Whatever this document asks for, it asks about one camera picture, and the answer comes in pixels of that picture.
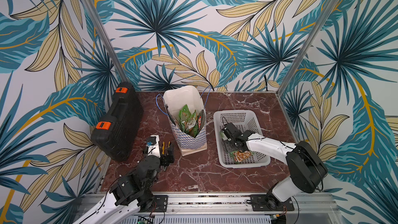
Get white plastic basket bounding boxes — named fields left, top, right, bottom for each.
left=213, top=110, right=271, bottom=169

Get black tool case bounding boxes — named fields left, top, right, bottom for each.
left=91, top=82, right=144, bottom=162

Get green orange packet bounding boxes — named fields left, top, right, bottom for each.
left=188, top=119, right=198, bottom=138

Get left metal corner post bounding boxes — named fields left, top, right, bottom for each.
left=81, top=0, right=128, bottom=82

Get dark green red packet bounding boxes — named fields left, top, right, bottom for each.
left=166, top=105, right=179, bottom=135

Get green packet with barcode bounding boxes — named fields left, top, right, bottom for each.
left=179, top=119, right=192, bottom=134

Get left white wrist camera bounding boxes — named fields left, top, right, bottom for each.
left=144, top=135, right=161, bottom=158

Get blue checkered paper bag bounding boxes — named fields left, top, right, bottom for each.
left=155, top=86, right=208, bottom=157

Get aluminium rail frame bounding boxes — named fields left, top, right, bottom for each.
left=73, top=192, right=340, bottom=224

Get yellow black pliers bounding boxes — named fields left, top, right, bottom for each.
left=161, top=142, right=171, bottom=155

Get metal corner post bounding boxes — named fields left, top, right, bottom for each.
left=276, top=0, right=339, bottom=97
left=81, top=0, right=128, bottom=82

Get green yellow snack packet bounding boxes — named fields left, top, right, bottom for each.
left=178, top=104, right=194, bottom=122

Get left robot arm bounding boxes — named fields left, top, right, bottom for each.
left=74, top=142, right=175, bottom=224

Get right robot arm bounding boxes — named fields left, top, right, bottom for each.
left=221, top=123, right=328, bottom=210

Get dark packet with label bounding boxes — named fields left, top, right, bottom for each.
left=197, top=110, right=206, bottom=134

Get right metal corner post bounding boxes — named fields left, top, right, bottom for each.
left=276, top=0, right=339, bottom=97

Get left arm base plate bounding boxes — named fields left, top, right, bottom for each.
left=146, top=195, right=169, bottom=213

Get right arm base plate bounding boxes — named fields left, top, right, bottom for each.
left=246, top=195, right=295, bottom=213

